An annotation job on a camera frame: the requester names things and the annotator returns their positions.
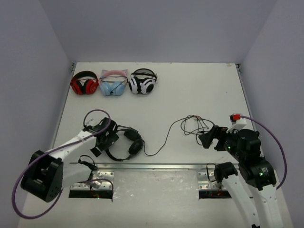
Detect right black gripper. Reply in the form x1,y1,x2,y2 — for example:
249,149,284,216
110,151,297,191
198,125,244,162

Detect black headset with cable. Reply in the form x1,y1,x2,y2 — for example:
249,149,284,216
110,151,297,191
102,115,215,162

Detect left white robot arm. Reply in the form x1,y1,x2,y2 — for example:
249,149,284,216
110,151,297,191
20,118,117,202

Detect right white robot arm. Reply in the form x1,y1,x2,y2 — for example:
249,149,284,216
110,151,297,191
199,125,284,228

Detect blue pink cat-ear headphones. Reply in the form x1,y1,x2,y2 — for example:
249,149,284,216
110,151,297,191
98,69,128,96

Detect red black headphones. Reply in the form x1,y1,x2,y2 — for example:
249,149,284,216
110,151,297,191
70,71,99,95

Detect white black striped headphones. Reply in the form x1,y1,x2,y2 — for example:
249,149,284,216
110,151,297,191
128,68,157,95

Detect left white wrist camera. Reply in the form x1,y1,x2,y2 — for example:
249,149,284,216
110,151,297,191
83,118,96,131

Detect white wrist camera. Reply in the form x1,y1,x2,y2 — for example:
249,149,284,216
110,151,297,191
83,118,96,131
227,114,247,133

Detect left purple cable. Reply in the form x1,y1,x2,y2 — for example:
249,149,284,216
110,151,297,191
11,109,112,219

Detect purple cable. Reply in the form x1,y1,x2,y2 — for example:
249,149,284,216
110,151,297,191
241,115,287,190
11,109,112,219

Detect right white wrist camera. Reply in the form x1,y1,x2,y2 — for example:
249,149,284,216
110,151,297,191
227,114,247,133

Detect metal table edge rail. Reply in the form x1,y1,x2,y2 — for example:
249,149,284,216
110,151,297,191
71,162,240,171

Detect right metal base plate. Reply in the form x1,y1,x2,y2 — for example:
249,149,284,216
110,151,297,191
197,171,222,191

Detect metal base plate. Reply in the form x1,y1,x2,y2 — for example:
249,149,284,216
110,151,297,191
197,171,222,191
70,171,114,190

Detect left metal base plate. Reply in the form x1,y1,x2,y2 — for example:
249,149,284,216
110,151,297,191
70,171,114,190

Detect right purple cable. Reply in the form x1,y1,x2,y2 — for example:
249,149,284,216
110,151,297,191
241,115,287,190

